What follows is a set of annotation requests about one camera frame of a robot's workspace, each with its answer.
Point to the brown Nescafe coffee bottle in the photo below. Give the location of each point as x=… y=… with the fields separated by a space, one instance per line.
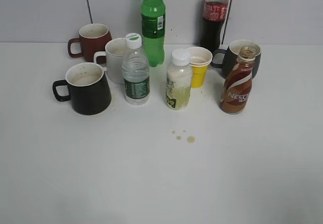
x=238 y=83

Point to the dark red mug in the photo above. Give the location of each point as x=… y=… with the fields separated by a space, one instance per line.
x=92 y=38

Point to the dark grey mug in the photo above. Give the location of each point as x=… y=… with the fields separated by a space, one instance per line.
x=231 y=54

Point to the clear water bottle green label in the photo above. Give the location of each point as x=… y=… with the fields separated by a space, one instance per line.
x=135 y=70

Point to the cola bottle red label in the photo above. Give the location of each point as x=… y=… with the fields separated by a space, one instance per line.
x=213 y=17

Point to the black mug white interior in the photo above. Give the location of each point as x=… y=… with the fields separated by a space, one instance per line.
x=86 y=87

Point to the yellow paper cup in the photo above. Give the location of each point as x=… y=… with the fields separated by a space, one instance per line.
x=199 y=72

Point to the green soda bottle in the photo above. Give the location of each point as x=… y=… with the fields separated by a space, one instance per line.
x=153 y=22

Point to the yellowish juice bottle white cap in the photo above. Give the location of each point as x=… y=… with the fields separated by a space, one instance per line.
x=179 y=77

